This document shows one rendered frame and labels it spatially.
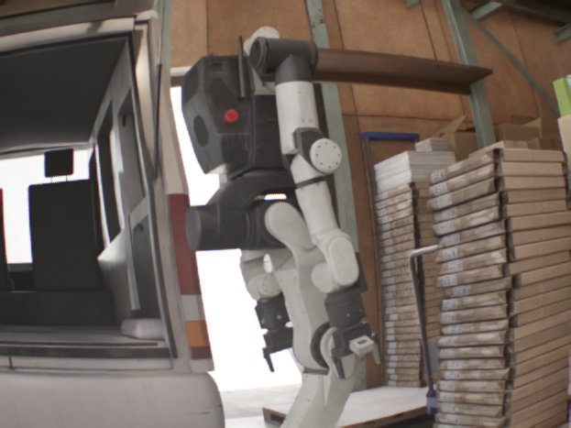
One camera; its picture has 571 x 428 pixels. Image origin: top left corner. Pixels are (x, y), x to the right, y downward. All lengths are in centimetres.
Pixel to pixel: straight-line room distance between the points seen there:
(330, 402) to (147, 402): 55
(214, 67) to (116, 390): 96
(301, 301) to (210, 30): 292
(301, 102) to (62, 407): 113
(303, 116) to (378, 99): 311
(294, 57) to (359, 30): 320
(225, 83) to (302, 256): 46
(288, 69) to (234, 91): 18
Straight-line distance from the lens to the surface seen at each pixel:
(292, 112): 179
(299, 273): 193
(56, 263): 410
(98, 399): 213
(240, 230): 190
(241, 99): 190
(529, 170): 225
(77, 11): 255
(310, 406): 197
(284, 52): 182
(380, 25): 512
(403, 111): 494
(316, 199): 177
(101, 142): 410
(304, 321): 197
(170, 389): 217
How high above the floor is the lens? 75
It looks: 6 degrees up
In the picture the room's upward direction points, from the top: 6 degrees counter-clockwise
